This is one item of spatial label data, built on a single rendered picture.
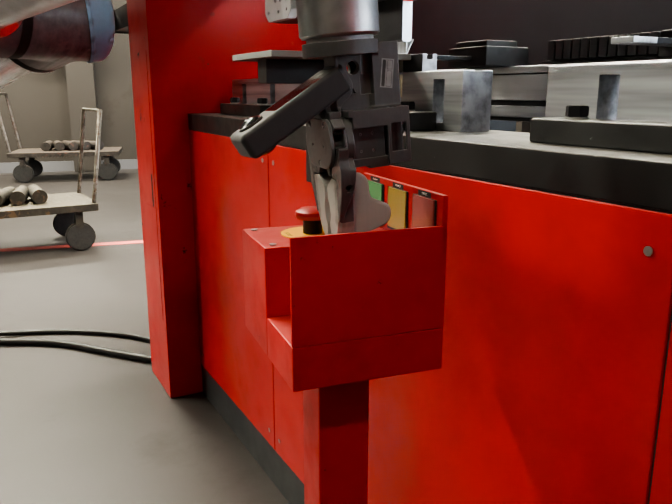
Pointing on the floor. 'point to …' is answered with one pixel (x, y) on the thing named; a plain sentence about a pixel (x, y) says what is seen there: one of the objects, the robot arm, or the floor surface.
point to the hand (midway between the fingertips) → (336, 252)
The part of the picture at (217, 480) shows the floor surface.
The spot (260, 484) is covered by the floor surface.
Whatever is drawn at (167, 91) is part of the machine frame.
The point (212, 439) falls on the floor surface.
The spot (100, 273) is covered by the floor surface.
